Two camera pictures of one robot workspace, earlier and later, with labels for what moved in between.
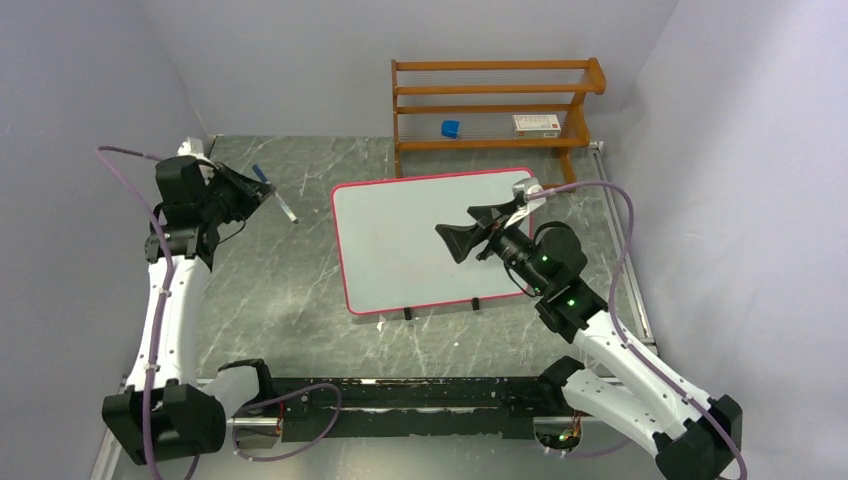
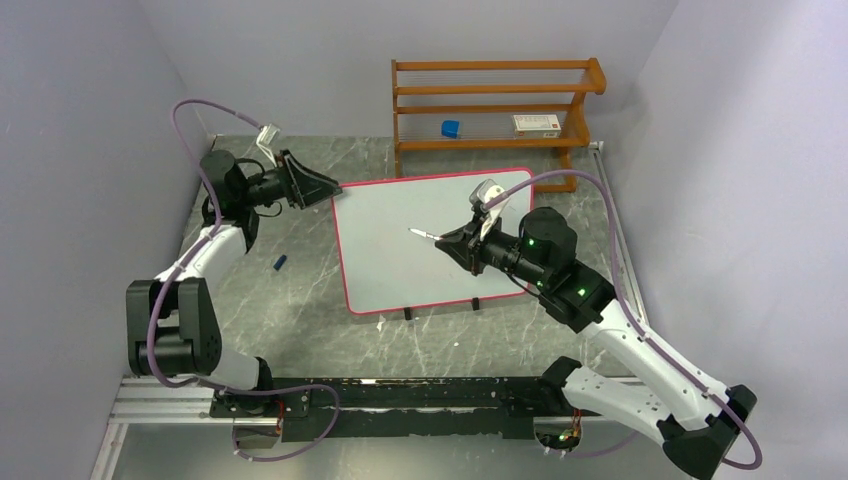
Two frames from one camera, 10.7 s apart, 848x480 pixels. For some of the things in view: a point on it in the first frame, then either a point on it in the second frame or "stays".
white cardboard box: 536,126 stays
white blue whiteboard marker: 256,168 to 425,234
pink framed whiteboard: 395,258 stays
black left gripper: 249,200 to 308,187
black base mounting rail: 411,406 stays
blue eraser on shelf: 450,128 stays
